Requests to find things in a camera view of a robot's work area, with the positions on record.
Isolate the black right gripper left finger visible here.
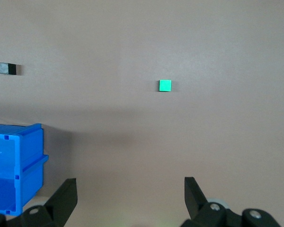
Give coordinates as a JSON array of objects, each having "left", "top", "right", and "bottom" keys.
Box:
[{"left": 21, "top": 177, "right": 78, "bottom": 227}]

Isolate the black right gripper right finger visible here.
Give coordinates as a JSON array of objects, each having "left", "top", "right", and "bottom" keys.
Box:
[{"left": 181, "top": 176, "right": 283, "bottom": 227}]

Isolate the small green cube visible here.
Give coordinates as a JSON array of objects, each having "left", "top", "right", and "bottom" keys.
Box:
[{"left": 159, "top": 79, "right": 172, "bottom": 93}]

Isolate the small black cube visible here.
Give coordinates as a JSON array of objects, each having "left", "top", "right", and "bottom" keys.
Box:
[{"left": 0, "top": 62, "right": 17, "bottom": 76}]

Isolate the blue plastic storage bin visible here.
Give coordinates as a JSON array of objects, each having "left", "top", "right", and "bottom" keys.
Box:
[{"left": 0, "top": 122, "right": 49, "bottom": 217}]

